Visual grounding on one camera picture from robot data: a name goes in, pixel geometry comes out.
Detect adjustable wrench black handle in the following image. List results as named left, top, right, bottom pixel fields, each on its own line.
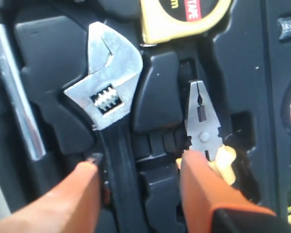
left=63, top=21, right=178, bottom=233

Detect black plastic tool case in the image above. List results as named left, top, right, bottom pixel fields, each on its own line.
left=0, top=0, right=291, bottom=233

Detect claw hammer black handle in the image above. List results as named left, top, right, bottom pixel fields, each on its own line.
left=0, top=24, right=47, bottom=161

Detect silver tester pen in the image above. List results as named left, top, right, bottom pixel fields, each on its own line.
left=277, top=17, right=291, bottom=40

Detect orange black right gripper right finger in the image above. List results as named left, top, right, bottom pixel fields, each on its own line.
left=180, top=150, right=291, bottom=233

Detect pliers with yellow handles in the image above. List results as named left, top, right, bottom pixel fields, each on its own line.
left=185, top=81, right=238, bottom=187

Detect yellow tape measure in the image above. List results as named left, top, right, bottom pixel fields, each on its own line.
left=140, top=0, right=232, bottom=44

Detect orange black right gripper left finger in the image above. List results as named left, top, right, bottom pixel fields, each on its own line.
left=0, top=153, right=108, bottom=233

